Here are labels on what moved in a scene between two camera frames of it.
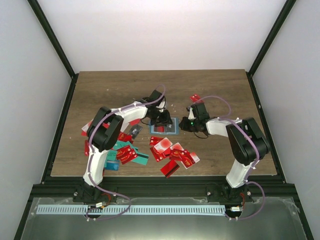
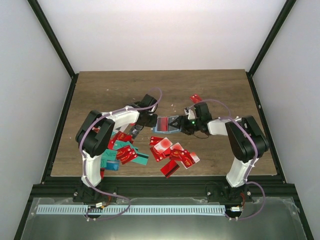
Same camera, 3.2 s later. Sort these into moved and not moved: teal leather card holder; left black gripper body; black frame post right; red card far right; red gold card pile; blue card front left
Moved: left black gripper body; teal leather card holder
Not moved: red gold card pile; red card far right; black frame post right; blue card front left
